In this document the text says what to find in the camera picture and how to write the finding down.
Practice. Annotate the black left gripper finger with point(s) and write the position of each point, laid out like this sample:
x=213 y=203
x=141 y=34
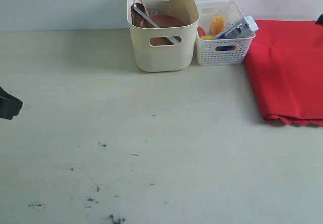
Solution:
x=10 y=106

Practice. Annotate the red scalloped table cloth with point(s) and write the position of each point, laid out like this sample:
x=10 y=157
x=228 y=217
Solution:
x=284 y=67

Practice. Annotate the blue white milk carton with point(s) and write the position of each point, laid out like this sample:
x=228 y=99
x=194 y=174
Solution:
x=242 y=28

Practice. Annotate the yellow cheese wedge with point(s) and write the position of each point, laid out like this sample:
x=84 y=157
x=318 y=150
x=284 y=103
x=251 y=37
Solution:
x=217 y=25

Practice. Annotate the yellow lemon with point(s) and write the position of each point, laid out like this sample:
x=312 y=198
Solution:
x=207 y=37

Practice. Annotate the red sausage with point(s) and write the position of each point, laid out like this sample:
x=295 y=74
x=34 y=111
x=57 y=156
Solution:
x=200 y=31

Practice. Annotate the steel table knife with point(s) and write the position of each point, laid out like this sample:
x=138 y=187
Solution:
x=171 y=39

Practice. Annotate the dark wooden spoon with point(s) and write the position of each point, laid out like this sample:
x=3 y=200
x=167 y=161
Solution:
x=137 y=10

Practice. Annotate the brown wooden plate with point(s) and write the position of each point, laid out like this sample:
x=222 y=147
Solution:
x=164 y=21

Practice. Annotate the white perforated plastic basket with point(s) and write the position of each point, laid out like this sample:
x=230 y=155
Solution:
x=206 y=49

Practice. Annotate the cream plastic bin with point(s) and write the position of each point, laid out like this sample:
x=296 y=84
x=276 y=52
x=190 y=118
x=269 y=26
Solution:
x=165 y=57

